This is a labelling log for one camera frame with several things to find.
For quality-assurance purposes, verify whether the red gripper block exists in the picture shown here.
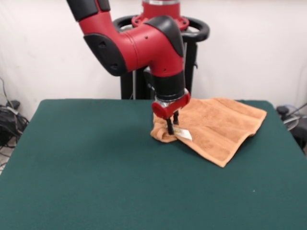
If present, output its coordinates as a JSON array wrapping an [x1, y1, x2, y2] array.
[[151, 92, 191, 135]]

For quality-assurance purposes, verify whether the orange terry towel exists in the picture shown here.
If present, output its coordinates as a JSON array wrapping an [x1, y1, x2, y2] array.
[[150, 97, 268, 168]]

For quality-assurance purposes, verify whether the dark green table cloth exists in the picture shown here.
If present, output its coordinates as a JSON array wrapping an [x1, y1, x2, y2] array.
[[0, 99, 307, 230]]

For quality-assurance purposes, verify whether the grey round base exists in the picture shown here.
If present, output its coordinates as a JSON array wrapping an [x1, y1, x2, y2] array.
[[283, 114, 300, 131]]

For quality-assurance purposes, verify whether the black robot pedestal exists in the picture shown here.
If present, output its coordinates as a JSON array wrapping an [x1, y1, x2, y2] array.
[[112, 14, 211, 100]]

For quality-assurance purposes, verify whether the black cable bundle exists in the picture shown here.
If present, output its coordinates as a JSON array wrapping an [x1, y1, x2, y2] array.
[[0, 76, 31, 168]]

